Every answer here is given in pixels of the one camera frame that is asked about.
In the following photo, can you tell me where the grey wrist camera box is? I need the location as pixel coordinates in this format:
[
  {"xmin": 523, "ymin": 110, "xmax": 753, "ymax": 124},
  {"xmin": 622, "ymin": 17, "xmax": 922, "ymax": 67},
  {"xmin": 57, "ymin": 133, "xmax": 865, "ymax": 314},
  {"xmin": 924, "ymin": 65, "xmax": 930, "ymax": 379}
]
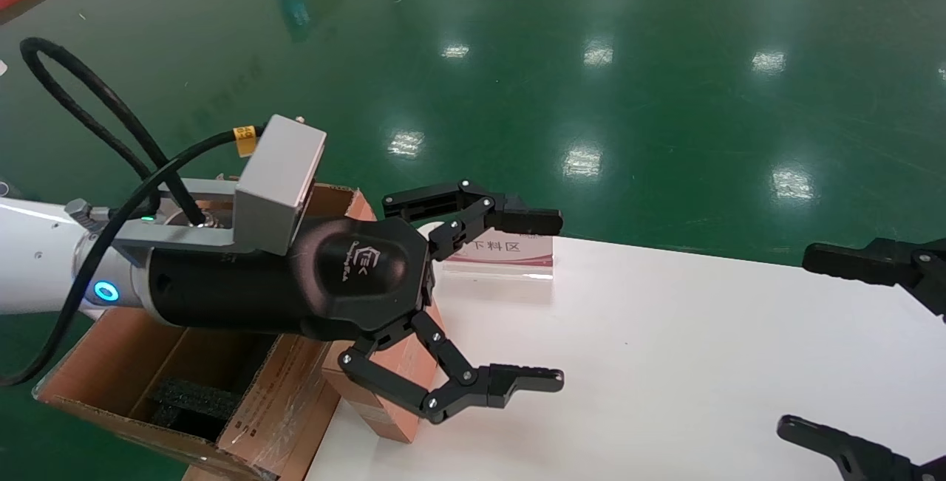
[{"xmin": 115, "ymin": 115, "xmax": 327, "ymax": 256}]

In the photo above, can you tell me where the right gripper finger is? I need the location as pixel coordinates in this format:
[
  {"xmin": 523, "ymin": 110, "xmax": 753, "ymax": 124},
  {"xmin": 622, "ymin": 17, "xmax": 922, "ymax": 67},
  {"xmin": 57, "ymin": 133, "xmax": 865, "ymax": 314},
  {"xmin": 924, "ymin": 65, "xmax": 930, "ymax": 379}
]
[
  {"xmin": 803, "ymin": 237, "xmax": 946, "ymax": 315},
  {"xmin": 777, "ymin": 415, "xmax": 946, "ymax": 481}
]

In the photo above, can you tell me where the small cardboard box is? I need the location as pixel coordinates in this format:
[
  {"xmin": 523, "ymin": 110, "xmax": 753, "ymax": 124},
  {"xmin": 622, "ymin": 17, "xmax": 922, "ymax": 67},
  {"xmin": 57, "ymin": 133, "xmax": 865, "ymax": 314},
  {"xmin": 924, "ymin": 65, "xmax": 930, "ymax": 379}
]
[{"xmin": 321, "ymin": 302, "xmax": 449, "ymax": 443}]

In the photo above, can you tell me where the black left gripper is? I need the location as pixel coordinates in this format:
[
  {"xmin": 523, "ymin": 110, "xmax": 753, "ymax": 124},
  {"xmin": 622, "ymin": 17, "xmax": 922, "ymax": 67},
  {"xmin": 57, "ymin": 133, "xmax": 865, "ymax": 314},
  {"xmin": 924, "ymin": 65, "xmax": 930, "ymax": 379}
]
[{"xmin": 144, "ymin": 180, "xmax": 565, "ymax": 424}]

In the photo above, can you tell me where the black foam block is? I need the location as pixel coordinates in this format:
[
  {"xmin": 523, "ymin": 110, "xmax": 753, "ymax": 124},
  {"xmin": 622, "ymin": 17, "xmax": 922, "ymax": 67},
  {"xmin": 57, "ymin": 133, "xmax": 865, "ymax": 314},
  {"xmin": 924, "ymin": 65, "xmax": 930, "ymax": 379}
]
[{"xmin": 152, "ymin": 378, "xmax": 248, "ymax": 437}]

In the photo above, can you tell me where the clear acrylic sign stand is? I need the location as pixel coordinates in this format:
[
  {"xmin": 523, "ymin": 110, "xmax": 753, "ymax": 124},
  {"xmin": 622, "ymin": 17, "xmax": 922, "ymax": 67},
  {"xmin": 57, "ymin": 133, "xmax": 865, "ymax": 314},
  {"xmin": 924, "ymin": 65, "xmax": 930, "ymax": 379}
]
[{"xmin": 442, "ymin": 231, "xmax": 554, "ymax": 280}]

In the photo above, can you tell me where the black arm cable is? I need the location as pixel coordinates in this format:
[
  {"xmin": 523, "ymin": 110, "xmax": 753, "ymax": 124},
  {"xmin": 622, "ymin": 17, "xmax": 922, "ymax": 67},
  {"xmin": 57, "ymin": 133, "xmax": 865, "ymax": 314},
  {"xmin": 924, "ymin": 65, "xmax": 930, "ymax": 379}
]
[{"xmin": 0, "ymin": 37, "xmax": 268, "ymax": 387}]

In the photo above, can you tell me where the large cardboard box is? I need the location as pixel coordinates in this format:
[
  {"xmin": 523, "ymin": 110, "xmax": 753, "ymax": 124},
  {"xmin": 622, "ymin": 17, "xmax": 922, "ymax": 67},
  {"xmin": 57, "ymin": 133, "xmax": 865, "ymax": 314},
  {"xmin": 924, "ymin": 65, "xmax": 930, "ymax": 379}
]
[{"xmin": 32, "ymin": 174, "xmax": 385, "ymax": 481}]

